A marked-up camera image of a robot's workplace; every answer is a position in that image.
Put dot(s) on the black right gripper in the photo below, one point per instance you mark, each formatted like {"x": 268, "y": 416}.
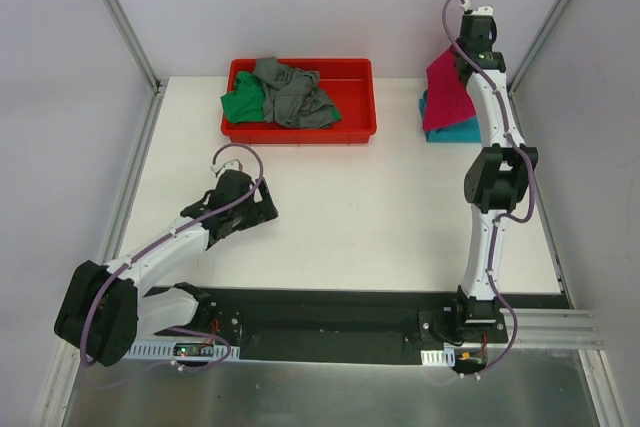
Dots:
{"x": 463, "y": 47}

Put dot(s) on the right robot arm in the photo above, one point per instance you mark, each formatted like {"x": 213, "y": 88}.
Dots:
{"x": 496, "y": 186}

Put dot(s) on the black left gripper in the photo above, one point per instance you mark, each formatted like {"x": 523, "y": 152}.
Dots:
{"x": 263, "y": 201}

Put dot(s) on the right aluminium frame post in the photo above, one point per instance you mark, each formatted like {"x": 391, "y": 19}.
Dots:
{"x": 543, "y": 34}

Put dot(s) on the magenta t shirt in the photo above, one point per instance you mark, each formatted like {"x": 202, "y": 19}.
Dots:
{"x": 442, "y": 77}

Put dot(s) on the white cable duct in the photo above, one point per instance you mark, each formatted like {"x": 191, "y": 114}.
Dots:
{"x": 438, "y": 358}
{"x": 183, "y": 351}

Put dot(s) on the grey t shirt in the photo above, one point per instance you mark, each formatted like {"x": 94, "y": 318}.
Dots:
{"x": 293, "y": 98}

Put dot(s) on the aluminium front rail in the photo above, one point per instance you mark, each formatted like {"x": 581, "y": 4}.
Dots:
{"x": 562, "y": 329}

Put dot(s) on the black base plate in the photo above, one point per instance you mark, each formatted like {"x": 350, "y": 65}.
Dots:
{"x": 356, "y": 327}

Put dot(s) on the right white cable duct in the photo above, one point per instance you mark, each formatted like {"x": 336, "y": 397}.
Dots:
{"x": 438, "y": 358}

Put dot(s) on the left white cable duct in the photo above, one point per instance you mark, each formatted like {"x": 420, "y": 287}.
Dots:
{"x": 183, "y": 351}

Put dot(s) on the aluminium frame post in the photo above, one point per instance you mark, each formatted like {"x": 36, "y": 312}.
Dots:
{"x": 543, "y": 34}
{"x": 133, "y": 44}

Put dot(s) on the green t shirt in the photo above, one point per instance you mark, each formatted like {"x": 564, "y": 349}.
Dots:
{"x": 244, "y": 103}

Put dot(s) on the left aluminium frame post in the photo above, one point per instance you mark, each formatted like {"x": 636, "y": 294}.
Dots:
{"x": 133, "y": 44}

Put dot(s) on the folded teal t shirt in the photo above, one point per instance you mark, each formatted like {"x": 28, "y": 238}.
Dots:
{"x": 455, "y": 134}

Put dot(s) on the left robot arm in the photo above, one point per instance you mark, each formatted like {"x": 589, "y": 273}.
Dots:
{"x": 107, "y": 307}

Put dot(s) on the red plastic bin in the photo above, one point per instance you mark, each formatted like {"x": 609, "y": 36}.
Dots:
{"x": 348, "y": 82}

